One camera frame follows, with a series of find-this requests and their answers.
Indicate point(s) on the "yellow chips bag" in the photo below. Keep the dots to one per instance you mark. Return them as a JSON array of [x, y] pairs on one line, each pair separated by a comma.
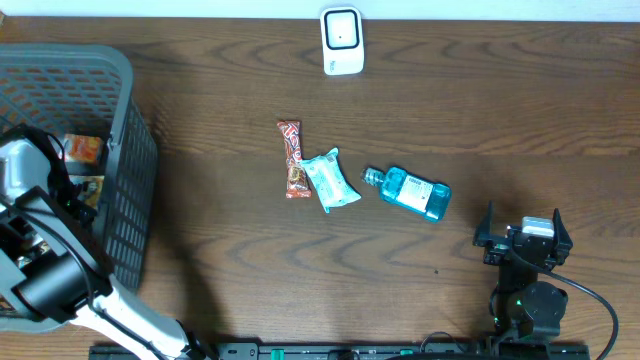
[[92, 189]]

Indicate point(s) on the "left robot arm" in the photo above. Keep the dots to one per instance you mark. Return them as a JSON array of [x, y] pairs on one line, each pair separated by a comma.
[[53, 272]]

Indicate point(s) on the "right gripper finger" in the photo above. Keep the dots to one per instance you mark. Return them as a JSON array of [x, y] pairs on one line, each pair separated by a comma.
[[562, 239], [483, 229]]

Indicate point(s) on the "red Top chocolate bar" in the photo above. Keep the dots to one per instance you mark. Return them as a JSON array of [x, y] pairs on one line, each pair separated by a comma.
[[297, 183]]

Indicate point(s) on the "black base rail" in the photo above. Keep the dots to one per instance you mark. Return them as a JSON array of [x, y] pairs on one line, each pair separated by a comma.
[[441, 350]]

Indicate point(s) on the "small orange snack box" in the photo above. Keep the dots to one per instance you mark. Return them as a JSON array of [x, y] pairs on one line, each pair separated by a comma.
[[82, 149]]

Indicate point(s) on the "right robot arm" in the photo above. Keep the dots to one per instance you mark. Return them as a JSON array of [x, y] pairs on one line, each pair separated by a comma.
[[525, 309]]

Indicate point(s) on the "light teal wipes pack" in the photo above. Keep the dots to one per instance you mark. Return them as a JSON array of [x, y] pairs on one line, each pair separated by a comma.
[[328, 180]]

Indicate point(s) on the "white barcode scanner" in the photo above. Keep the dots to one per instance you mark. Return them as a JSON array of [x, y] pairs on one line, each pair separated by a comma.
[[342, 41]]

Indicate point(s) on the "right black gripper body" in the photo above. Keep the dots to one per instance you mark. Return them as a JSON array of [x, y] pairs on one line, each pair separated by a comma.
[[497, 249]]

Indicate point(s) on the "grey plastic basket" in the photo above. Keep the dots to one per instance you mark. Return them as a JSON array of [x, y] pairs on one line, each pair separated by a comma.
[[87, 90]]

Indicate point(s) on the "teal mouthwash bottle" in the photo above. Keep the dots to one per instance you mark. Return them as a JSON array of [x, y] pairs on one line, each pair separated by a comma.
[[398, 187]]

